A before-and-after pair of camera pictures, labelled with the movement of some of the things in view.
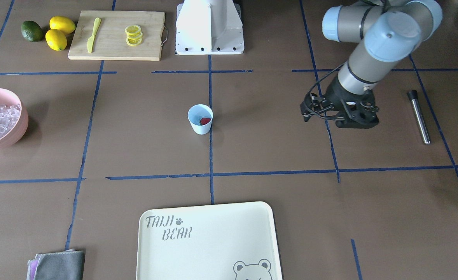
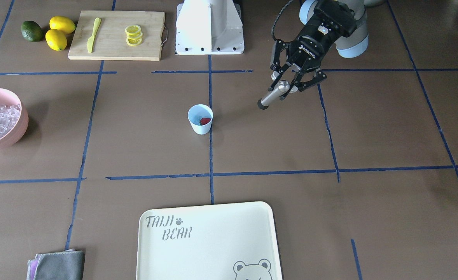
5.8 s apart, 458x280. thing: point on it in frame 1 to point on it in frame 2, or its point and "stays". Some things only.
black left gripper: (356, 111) to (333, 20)
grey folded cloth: (67, 265) stays
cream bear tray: (235, 241) stays
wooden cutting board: (117, 35) stays
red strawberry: (203, 121) stays
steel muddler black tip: (413, 96) to (282, 87)
